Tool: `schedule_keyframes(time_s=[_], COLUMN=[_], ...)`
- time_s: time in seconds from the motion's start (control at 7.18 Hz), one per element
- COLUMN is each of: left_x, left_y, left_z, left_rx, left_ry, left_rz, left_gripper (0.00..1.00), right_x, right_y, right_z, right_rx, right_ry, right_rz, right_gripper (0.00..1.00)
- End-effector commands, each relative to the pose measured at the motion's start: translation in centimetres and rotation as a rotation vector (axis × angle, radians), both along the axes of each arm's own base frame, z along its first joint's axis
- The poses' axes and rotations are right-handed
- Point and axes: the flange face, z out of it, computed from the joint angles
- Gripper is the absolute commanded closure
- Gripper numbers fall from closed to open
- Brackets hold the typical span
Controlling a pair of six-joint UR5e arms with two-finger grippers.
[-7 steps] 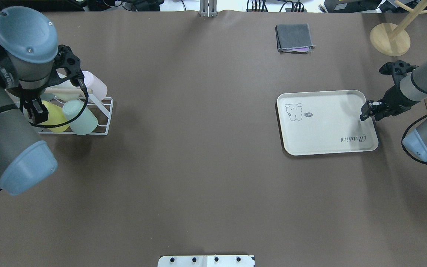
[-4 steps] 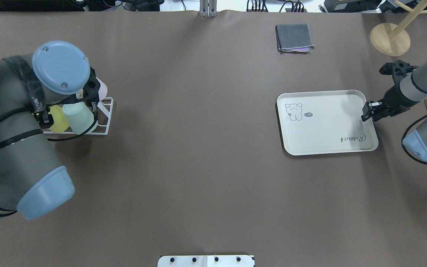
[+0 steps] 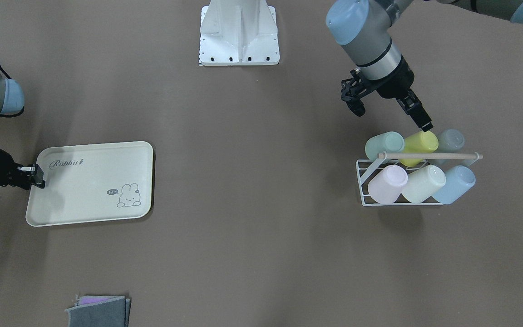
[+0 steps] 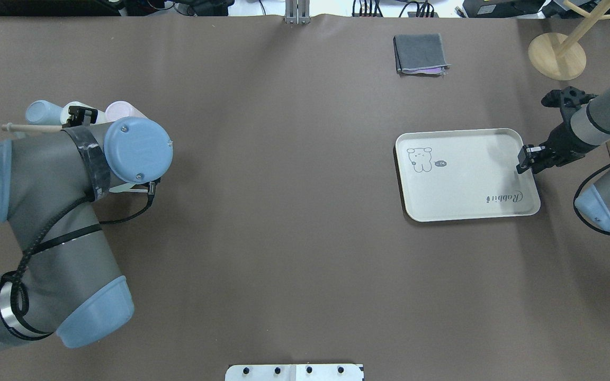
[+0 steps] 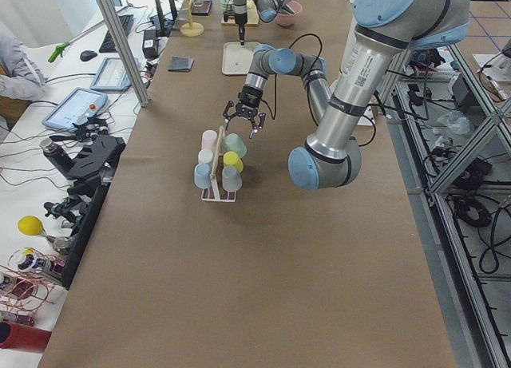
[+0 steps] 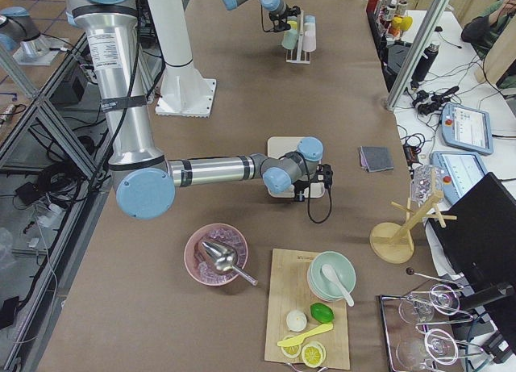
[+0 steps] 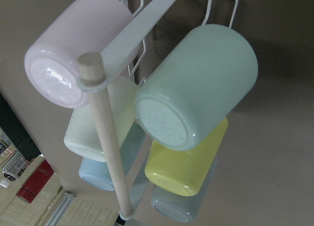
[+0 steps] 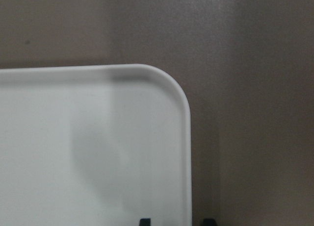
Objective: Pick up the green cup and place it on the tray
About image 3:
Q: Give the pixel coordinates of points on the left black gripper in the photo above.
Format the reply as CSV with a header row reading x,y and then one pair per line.
x,y
396,82

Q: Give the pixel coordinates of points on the green cup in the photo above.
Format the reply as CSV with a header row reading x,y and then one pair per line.
x,y
390,142

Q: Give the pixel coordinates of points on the cream rabbit tray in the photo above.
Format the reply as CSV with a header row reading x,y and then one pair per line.
x,y
92,183

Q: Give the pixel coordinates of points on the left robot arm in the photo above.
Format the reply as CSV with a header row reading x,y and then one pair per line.
x,y
361,28

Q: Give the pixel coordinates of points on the yellow cup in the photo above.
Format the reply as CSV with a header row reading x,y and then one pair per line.
x,y
421,142

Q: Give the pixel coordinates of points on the grey cup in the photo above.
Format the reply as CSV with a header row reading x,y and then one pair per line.
x,y
450,141

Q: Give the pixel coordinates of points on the cream cup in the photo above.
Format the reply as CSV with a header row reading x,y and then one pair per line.
x,y
423,183

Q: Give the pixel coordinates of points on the pink cup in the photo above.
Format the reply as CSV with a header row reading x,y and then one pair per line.
x,y
386,186

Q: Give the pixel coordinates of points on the blue cup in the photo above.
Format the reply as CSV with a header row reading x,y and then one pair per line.
x,y
459,180

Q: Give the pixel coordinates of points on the grey folded cloth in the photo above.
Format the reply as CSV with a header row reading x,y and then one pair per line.
x,y
99,311

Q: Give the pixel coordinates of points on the white wire cup rack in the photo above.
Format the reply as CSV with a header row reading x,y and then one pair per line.
x,y
367,169

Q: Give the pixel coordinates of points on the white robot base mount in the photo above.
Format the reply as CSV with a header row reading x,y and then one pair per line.
x,y
238,33

